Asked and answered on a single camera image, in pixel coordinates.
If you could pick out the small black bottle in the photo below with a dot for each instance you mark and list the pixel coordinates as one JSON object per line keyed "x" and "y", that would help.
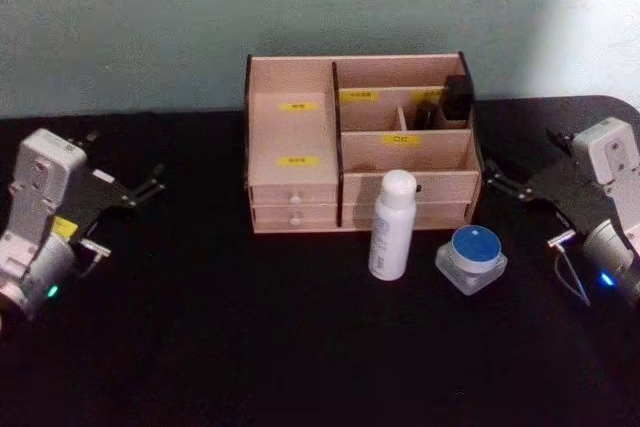
{"x": 426, "y": 114}

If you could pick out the white spray bottle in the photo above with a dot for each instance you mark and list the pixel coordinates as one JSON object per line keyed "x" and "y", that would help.
{"x": 390, "y": 232}

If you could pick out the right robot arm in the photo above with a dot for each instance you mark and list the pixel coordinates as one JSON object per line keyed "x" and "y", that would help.
{"x": 612, "y": 157}

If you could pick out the wide wooden drawer black knob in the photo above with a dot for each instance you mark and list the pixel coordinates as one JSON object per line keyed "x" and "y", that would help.
{"x": 445, "y": 189}

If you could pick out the black table cloth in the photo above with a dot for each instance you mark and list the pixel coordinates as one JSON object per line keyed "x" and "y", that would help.
{"x": 250, "y": 337}

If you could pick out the pale wooden desk organizer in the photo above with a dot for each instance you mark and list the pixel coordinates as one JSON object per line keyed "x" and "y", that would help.
{"x": 295, "y": 132}

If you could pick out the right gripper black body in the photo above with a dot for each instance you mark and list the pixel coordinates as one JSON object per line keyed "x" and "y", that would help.
{"x": 570, "y": 194}

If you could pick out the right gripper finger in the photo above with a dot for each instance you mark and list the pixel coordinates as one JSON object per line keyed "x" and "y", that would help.
{"x": 505, "y": 182}
{"x": 560, "y": 142}

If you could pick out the clear jar with blue lid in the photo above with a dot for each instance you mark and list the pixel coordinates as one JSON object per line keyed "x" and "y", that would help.
{"x": 472, "y": 252}

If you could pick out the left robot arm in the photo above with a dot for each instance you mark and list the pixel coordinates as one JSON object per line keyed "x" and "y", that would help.
{"x": 37, "y": 207}

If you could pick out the small wooden drawer white knob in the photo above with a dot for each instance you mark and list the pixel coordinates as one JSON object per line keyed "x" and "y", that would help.
{"x": 272, "y": 194}
{"x": 272, "y": 217}

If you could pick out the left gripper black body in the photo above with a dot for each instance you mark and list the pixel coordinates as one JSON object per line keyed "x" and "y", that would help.
{"x": 100, "y": 199}

